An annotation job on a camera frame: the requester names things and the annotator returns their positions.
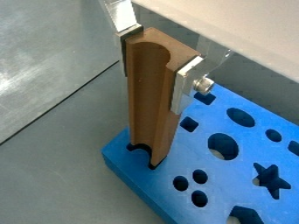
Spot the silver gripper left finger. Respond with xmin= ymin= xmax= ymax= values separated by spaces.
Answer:
xmin=98 ymin=0 xmax=144 ymax=75

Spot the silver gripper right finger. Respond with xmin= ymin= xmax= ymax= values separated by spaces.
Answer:
xmin=170 ymin=38 xmax=233 ymax=115

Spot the brown arch block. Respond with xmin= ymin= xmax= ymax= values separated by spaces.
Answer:
xmin=125 ymin=28 xmax=200 ymax=168

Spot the blue shape sorter board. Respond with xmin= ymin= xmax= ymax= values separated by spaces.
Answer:
xmin=101 ymin=86 xmax=299 ymax=224

